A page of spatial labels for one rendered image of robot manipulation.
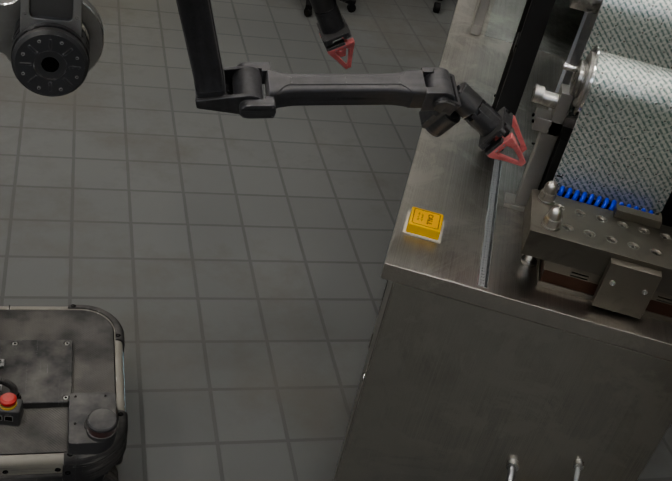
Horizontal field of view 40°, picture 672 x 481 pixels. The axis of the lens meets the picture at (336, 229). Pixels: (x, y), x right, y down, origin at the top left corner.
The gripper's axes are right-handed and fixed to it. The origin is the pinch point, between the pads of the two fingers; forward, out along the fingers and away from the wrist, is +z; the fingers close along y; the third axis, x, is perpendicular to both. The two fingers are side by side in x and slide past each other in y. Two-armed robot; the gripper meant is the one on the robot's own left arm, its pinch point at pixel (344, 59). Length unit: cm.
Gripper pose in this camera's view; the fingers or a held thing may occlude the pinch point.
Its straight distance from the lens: 224.2
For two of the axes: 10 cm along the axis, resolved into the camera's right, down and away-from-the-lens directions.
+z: 3.1, 7.0, 6.4
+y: -2.1, -6.1, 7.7
